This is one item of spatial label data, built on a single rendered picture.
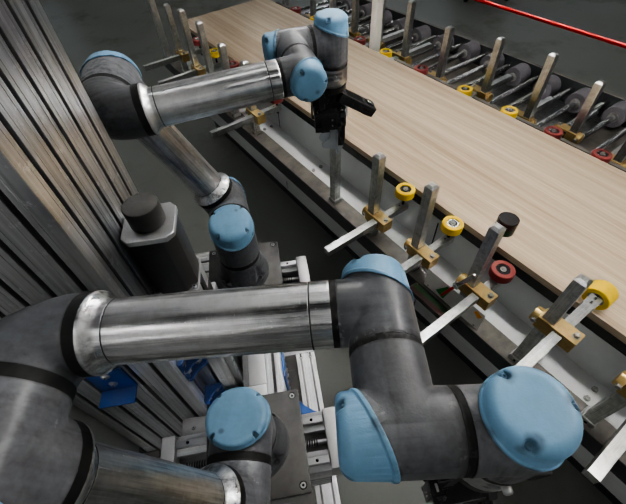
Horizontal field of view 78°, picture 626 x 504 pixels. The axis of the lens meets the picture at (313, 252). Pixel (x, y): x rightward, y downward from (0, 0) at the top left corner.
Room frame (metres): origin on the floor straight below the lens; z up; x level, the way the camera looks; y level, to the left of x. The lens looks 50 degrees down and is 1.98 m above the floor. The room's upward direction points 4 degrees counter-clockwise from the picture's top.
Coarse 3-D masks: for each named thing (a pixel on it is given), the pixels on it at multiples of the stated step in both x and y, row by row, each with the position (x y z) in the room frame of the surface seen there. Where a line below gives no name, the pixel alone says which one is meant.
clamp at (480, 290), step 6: (462, 276) 0.77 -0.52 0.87; (480, 282) 0.74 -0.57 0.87; (462, 288) 0.74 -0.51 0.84; (468, 288) 0.72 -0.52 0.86; (474, 288) 0.71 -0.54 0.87; (480, 288) 0.71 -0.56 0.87; (486, 288) 0.71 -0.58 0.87; (468, 294) 0.71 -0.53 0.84; (480, 294) 0.69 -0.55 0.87; (486, 294) 0.69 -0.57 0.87; (480, 300) 0.68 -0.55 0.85; (486, 300) 0.66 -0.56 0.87; (492, 300) 0.66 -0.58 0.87; (480, 306) 0.67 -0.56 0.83; (486, 306) 0.65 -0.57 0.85
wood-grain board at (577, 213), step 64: (256, 0) 3.57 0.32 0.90; (384, 64) 2.32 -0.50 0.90; (384, 128) 1.65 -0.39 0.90; (448, 128) 1.61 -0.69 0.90; (512, 128) 1.58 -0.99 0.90; (448, 192) 1.16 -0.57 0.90; (512, 192) 1.14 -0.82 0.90; (576, 192) 1.11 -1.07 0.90; (512, 256) 0.82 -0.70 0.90; (576, 256) 0.80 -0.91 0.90
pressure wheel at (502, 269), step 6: (492, 264) 0.78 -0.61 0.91; (498, 264) 0.78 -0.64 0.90; (504, 264) 0.78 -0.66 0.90; (510, 264) 0.78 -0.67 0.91; (492, 270) 0.76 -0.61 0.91; (498, 270) 0.76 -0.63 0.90; (504, 270) 0.75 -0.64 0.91; (510, 270) 0.75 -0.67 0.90; (492, 276) 0.75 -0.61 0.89; (498, 276) 0.73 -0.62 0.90; (504, 276) 0.73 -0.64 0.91; (510, 276) 0.73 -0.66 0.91; (498, 282) 0.73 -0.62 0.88; (504, 282) 0.72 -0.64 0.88
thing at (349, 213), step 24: (264, 144) 1.88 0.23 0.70; (288, 168) 1.65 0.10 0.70; (312, 192) 1.47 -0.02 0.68; (336, 216) 1.30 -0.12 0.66; (360, 216) 1.26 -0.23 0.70; (360, 240) 1.16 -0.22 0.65; (384, 240) 1.10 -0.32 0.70; (480, 336) 0.62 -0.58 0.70; (504, 336) 0.61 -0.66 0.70; (504, 360) 0.53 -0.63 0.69; (600, 432) 0.28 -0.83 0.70; (624, 456) 0.21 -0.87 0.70; (624, 480) 0.16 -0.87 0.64
